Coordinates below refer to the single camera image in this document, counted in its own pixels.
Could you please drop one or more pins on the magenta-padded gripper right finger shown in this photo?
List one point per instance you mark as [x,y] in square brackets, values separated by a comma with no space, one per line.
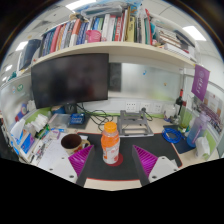
[150,163]

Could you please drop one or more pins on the white paper sheet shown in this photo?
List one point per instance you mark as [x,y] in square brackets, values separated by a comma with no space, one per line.
[53,154]

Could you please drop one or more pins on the white shelf with books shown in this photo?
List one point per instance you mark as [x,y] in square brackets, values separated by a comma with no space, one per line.
[113,36]

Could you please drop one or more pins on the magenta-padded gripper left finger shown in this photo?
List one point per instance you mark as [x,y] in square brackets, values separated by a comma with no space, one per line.
[74,164]

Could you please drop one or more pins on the purple hanging banner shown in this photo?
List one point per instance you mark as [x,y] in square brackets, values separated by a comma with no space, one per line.
[200,82]

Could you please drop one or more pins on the dark bottle with red cap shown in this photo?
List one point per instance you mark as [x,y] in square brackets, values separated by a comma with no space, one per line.
[180,100]

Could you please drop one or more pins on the black desk mat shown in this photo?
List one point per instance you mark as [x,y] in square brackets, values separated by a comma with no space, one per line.
[156,146]

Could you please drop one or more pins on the flat round red coaster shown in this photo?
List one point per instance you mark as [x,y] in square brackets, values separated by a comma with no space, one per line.
[117,161]

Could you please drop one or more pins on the translucent purple water bottle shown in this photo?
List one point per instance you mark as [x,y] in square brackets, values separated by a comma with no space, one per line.
[197,130]

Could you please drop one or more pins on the dark brown mug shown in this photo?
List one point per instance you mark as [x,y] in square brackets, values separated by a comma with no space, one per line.
[72,143]

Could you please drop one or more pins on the white wall socket strip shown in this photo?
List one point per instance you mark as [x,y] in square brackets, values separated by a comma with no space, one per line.
[143,106]

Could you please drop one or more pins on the black computer monitor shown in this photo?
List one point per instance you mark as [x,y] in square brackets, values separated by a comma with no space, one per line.
[70,80]

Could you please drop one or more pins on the orange drink bottle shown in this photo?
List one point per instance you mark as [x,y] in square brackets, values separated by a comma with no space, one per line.
[110,142]

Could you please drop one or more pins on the grey metal laptop stand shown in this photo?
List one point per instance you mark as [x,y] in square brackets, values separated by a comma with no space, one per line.
[134,124]

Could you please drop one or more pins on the clear plastic box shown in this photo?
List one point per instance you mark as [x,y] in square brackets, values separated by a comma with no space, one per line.
[58,121]

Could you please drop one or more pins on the blue box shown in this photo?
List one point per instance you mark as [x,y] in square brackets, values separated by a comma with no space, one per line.
[77,119]

